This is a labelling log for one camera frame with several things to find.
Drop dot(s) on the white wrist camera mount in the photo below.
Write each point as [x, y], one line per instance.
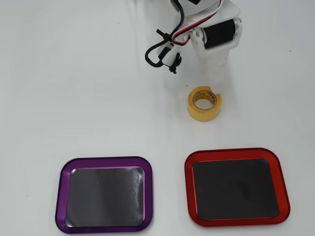
[169, 52]

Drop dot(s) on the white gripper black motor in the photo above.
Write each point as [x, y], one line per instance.
[216, 39]

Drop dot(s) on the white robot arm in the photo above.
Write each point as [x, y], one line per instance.
[209, 6]

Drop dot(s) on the yellow masking tape roll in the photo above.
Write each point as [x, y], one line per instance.
[202, 115]

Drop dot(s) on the purple metal tray dish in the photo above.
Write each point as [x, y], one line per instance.
[105, 196]

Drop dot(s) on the red metal tray dish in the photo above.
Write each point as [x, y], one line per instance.
[233, 189]

